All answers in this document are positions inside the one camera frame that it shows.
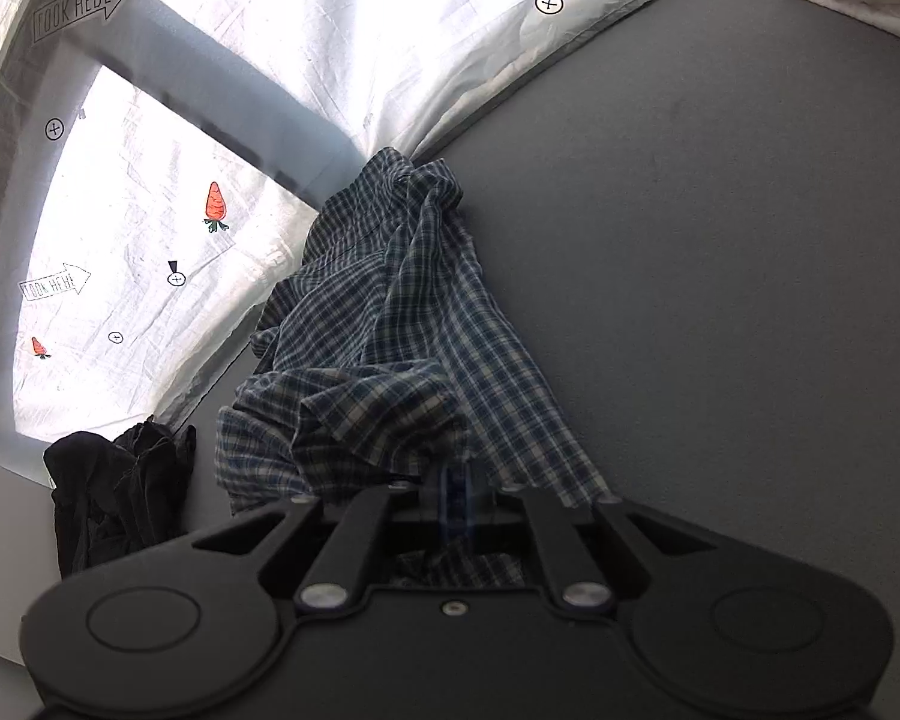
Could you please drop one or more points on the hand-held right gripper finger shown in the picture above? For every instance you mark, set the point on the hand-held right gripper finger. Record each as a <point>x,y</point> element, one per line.
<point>468,499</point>
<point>450,499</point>

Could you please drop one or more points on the blue plaid shirt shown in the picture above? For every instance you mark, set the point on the blue plaid shirt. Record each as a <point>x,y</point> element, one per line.
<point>435,330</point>

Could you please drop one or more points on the black garment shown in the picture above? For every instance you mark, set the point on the black garment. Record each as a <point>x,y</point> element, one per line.
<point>105,495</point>

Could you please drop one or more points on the white printed curtain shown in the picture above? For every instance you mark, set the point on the white printed curtain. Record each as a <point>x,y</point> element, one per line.
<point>345,52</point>

